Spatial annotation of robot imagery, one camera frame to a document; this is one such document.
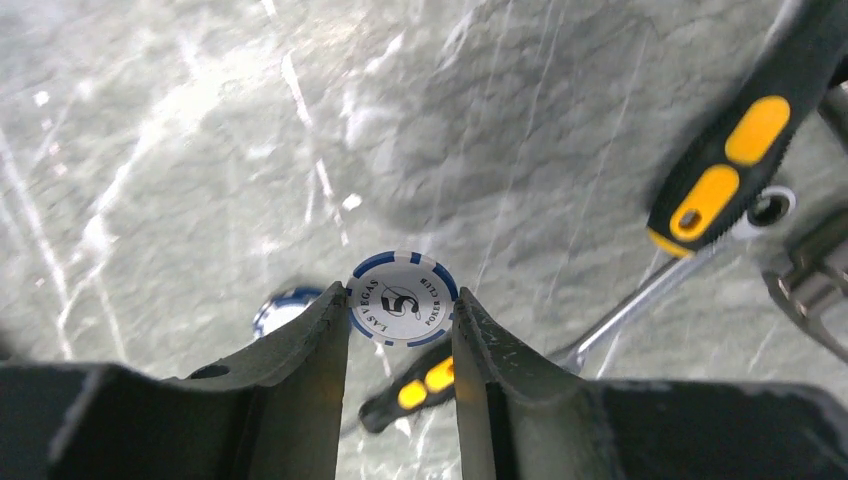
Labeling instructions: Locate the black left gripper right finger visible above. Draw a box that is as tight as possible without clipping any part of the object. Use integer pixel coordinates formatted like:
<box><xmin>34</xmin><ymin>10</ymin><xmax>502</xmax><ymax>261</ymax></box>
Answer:
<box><xmin>452</xmin><ymin>289</ymin><xmax>847</xmax><ymax>479</ymax></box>

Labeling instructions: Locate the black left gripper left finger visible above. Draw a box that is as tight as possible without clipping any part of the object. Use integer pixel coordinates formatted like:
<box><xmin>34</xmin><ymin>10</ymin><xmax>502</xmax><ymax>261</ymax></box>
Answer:
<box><xmin>1</xmin><ymin>283</ymin><xmax>349</xmax><ymax>479</ymax></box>

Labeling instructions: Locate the white poker chip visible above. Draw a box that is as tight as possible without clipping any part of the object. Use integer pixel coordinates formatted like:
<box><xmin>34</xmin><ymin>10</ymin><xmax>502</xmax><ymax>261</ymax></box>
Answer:
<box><xmin>252</xmin><ymin>286</ymin><xmax>323</xmax><ymax>339</ymax></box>
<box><xmin>346</xmin><ymin>250</ymin><xmax>459</xmax><ymax>348</ymax></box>

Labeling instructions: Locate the black yellow short screwdriver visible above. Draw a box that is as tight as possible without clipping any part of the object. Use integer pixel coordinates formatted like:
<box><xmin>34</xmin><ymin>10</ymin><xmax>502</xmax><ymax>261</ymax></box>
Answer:
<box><xmin>358</xmin><ymin>337</ymin><xmax>456</xmax><ymax>434</ymax></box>

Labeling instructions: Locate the black yellow long screwdriver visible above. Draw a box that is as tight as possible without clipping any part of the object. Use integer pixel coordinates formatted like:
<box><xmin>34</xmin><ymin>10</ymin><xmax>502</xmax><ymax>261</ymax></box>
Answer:
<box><xmin>646</xmin><ymin>0</ymin><xmax>848</xmax><ymax>260</ymax></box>

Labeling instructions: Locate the dark metal clamp tool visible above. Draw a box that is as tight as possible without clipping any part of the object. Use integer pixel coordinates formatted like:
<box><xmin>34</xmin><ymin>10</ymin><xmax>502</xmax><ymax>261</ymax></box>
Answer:
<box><xmin>760</xmin><ymin>79</ymin><xmax>848</xmax><ymax>366</ymax></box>

